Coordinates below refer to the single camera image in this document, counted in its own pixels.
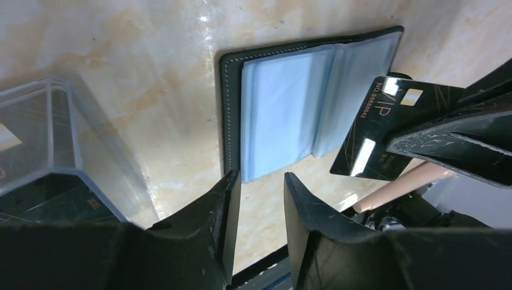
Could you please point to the clear acrylic tray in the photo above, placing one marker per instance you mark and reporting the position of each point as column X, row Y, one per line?
column 52, row 152

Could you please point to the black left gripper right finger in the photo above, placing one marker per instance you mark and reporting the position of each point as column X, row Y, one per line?
column 328, row 250

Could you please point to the black leather card holder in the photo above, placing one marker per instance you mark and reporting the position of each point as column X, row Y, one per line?
column 282, row 103

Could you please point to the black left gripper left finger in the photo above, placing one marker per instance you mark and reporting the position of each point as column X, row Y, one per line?
column 191, row 249

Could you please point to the pink toy microphone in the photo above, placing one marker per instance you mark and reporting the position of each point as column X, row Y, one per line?
column 417, row 177

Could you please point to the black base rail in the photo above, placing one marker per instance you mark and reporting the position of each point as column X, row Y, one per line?
column 270, row 272

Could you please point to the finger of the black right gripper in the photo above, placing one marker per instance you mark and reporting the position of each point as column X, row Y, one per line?
column 474, row 138

